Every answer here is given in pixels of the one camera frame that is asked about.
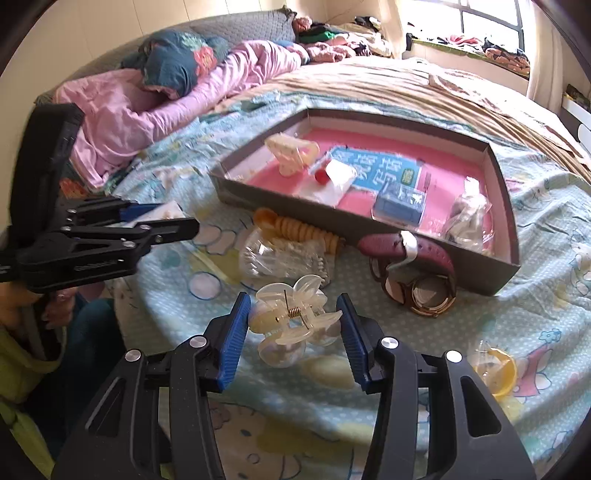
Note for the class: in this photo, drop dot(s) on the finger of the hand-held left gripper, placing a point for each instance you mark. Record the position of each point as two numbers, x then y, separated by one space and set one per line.
171 229
134 211

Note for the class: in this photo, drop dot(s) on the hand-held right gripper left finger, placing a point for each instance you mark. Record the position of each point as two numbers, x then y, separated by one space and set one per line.
233 341

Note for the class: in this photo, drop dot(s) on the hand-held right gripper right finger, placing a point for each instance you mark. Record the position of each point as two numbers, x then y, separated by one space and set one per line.
353 341

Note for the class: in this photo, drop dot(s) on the translucent flower hair claw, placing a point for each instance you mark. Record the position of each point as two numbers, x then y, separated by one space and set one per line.
286 323

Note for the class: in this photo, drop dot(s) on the grey cardboard box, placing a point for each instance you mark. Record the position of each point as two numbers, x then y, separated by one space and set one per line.
240 194

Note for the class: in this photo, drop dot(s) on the cream hair claw clip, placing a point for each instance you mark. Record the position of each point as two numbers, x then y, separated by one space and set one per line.
291 154

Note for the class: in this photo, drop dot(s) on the small blue box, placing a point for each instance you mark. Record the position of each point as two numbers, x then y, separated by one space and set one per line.
399 205

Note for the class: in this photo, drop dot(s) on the clear bag with red bead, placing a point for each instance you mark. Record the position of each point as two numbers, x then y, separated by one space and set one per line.
339 177

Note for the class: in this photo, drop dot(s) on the clear bag with white item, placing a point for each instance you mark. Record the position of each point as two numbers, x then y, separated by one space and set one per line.
466 217

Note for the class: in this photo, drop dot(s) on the person's left hand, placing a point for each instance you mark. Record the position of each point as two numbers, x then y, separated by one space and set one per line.
62 304

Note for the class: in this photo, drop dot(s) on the orange floral cloth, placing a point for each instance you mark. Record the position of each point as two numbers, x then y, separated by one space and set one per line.
74 187

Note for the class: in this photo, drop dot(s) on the pink quilt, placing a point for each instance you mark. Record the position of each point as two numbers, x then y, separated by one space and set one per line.
138 120

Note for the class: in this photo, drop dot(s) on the dark blue pants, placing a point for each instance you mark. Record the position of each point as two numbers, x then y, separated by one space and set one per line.
97 350

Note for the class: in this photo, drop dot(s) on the blue floral pillow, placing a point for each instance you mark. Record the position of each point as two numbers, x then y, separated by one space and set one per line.
171 64

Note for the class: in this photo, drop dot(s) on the yellow-green garment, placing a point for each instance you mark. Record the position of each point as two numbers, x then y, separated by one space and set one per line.
18 360

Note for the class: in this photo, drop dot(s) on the pink book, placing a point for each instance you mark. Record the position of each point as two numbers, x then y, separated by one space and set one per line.
360 143

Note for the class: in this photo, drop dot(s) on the grey quilted headboard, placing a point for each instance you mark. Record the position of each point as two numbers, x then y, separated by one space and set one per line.
249 25

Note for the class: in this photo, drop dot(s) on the tan bedspread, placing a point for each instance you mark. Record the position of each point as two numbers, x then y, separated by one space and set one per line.
369 87

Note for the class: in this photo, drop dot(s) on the clothes pile by headboard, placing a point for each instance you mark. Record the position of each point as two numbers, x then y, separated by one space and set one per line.
332 46

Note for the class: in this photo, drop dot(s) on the white vanity dresser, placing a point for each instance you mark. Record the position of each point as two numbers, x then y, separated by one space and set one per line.
579 120

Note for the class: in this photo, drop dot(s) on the clothes pile on windowsill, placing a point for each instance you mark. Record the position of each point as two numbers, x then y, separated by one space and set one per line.
503 53

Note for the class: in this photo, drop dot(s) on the cream curtain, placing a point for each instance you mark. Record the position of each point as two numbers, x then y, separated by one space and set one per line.
545 55

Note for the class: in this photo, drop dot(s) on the window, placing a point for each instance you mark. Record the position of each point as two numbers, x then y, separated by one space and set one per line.
485 23

